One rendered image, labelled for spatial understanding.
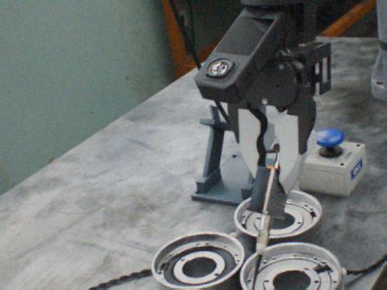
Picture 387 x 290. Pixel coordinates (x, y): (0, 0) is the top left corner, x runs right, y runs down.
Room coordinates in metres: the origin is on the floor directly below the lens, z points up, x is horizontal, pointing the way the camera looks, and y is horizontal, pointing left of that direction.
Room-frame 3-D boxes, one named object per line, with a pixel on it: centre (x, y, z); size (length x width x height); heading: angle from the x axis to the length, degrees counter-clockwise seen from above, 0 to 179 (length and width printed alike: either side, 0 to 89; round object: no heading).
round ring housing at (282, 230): (0.70, -0.08, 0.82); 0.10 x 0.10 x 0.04
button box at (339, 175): (0.82, -0.19, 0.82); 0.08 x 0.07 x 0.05; 142
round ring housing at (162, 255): (0.63, 0.02, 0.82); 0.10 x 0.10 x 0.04
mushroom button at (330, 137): (0.81, -0.18, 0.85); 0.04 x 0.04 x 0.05
